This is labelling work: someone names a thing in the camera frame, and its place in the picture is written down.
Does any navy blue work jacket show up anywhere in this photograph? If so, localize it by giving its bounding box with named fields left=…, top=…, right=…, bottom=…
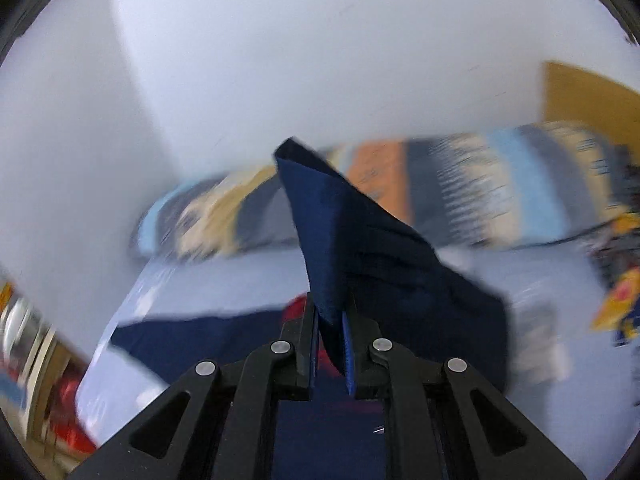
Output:
left=112, top=140, right=508, bottom=479

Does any light blue cloud bedsheet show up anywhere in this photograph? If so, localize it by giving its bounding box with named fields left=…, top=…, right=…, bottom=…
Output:
left=76, top=242, right=632, bottom=444

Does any dark patterned crumpled cloth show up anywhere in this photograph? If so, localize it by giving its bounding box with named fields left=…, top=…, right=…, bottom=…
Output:
left=586, top=207, right=639, bottom=347

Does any patchwork rolled quilt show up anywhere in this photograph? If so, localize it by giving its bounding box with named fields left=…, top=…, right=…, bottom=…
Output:
left=130, top=122, right=630, bottom=260

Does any wooden headboard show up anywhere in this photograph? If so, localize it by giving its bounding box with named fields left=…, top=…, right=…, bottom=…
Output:
left=542, top=61, right=640, bottom=159

